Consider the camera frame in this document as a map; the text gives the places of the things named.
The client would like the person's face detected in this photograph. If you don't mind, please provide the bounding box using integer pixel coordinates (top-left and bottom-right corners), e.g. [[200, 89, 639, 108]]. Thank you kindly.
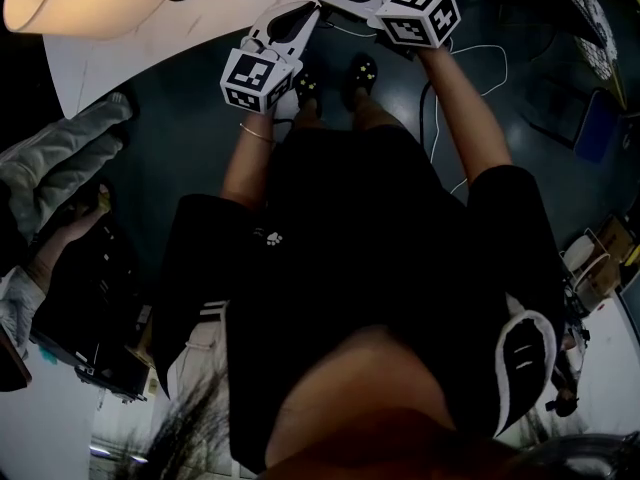
[[264, 325, 501, 480]]

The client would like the long white floor cable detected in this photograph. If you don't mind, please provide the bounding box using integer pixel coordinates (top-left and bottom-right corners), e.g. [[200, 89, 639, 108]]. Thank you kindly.
[[349, 0, 509, 196]]

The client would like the white metal-frame chair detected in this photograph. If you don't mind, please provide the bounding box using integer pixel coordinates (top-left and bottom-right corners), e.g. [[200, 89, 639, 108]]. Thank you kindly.
[[562, 232, 614, 310]]

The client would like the rattan chair with gold frame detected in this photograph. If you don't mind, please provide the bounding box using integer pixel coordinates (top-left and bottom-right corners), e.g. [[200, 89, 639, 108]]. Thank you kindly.
[[573, 0, 620, 83]]

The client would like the person's left forearm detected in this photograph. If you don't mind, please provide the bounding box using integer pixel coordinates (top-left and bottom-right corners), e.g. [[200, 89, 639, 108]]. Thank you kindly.
[[219, 110, 277, 213]]

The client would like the brown-edged dark board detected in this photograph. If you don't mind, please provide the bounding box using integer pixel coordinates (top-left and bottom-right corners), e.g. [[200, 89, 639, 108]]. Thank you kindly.
[[0, 325, 34, 394]]

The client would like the black equipment case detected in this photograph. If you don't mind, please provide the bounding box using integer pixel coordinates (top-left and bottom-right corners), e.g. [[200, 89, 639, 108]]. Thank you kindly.
[[29, 212, 154, 404]]

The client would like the person's right leg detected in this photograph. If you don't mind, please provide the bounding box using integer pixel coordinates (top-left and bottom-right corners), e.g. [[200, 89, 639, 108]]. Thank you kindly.
[[352, 92, 404, 134]]

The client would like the person's left leg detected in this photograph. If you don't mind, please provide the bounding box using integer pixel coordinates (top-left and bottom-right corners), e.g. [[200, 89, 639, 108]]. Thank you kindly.
[[294, 98, 327, 131]]

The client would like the person's black shirt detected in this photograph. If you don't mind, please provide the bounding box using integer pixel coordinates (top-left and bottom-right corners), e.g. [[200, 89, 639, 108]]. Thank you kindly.
[[152, 125, 566, 474]]

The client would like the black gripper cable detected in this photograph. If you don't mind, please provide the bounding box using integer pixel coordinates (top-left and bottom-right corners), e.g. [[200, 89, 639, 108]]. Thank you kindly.
[[417, 78, 435, 145]]

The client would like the person's right forearm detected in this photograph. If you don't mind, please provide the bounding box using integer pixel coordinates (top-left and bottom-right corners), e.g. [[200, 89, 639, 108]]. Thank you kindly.
[[417, 45, 514, 188]]

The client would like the another person's forearm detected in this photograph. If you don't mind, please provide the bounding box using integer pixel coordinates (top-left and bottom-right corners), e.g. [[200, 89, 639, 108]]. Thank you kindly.
[[27, 180, 114, 289]]

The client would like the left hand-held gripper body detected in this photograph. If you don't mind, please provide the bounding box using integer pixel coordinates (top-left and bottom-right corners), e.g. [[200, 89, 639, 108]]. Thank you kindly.
[[219, 33, 305, 116]]

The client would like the blue chair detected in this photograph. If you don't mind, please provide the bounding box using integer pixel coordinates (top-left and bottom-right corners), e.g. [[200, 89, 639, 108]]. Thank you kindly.
[[524, 77, 627, 165]]

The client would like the white drawstring cloth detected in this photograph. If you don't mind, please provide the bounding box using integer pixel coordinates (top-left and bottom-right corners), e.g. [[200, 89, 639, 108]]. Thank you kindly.
[[167, 312, 230, 402]]

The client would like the white table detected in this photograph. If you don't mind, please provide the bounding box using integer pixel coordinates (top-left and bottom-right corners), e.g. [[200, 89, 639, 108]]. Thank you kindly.
[[42, 0, 322, 119]]

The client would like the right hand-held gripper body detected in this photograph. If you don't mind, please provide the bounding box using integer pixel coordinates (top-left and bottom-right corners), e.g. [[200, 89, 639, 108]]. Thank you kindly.
[[366, 0, 462, 62]]

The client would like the thin gold bracelet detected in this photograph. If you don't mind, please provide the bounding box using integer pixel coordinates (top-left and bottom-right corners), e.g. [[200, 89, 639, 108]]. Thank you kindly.
[[238, 122, 276, 145]]

